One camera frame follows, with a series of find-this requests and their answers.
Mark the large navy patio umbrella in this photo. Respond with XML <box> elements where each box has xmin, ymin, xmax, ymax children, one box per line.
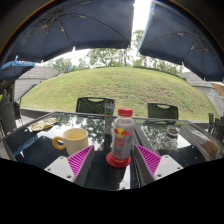
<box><xmin>138</xmin><ymin>0</ymin><xmax>224</xmax><ymax>83</ymax></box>
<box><xmin>0</xmin><ymin>0</ymin><xmax>136</xmax><ymax>66</ymax></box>

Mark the blue-trimmed patio umbrella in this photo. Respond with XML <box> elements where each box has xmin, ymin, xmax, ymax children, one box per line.
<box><xmin>0</xmin><ymin>59</ymin><xmax>37</xmax><ymax>83</ymax></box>

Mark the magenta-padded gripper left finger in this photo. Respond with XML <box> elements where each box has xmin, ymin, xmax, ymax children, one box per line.
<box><xmin>44</xmin><ymin>144</ymin><xmax>96</xmax><ymax>188</ymax></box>

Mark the small round ashtray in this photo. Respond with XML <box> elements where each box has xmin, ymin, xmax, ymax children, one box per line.
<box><xmin>165</xmin><ymin>124</ymin><xmax>181</xmax><ymax>138</ymax></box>

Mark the red-capped drink bottle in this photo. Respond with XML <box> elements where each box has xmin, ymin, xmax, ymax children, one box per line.
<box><xmin>110</xmin><ymin>107</ymin><xmax>135</xmax><ymax>160</ymax></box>

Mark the grey squeeze tube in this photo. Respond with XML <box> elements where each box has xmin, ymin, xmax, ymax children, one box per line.
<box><xmin>104</xmin><ymin>102</ymin><xmax>116</xmax><ymax>135</ymax></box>

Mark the person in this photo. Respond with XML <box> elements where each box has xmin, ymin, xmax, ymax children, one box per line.
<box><xmin>0</xmin><ymin>88</ymin><xmax>11</xmax><ymax>106</ymax></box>

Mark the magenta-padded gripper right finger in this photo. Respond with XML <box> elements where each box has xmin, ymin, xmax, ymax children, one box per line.
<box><xmin>132</xmin><ymin>143</ymin><xmax>184</xmax><ymax>186</ymax></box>

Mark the black mesh chair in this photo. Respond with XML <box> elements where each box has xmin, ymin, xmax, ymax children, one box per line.
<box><xmin>147</xmin><ymin>102</ymin><xmax>179</xmax><ymax>120</ymax></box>
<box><xmin>75</xmin><ymin>96</ymin><xmax>115</xmax><ymax>115</ymax></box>

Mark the dark patio chair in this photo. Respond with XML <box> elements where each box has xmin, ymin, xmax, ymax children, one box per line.
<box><xmin>208</xmin><ymin>112</ymin><xmax>224</xmax><ymax>143</ymax></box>
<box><xmin>0</xmin><ymin>101</ymin><xmax>18</xmax><ymax>134</ymax></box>

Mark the yellow snack packet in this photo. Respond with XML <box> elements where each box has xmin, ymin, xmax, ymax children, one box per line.
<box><xmin>28</xmin><ymin>117</ymin><xmax>61</xmax><ymax>133</ymax></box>

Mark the cream mug with yellow handle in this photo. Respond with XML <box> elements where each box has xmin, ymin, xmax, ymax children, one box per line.
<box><xmin>51</xmin><ymin>127</ymin><xmax>90</xmax><ymax>156</ymax></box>

